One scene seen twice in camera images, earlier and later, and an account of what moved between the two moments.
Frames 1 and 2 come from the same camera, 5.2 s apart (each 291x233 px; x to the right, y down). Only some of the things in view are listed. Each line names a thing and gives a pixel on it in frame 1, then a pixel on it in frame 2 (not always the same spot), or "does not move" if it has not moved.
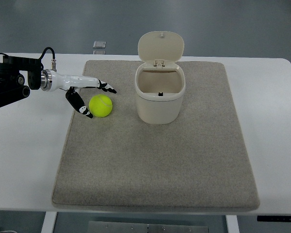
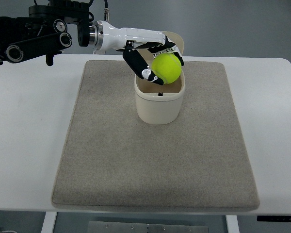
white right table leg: [232, 224] does not move
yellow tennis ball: [100, 105] to [168, 67]
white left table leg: [49, 222] does not move
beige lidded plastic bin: [160, 85] does not move
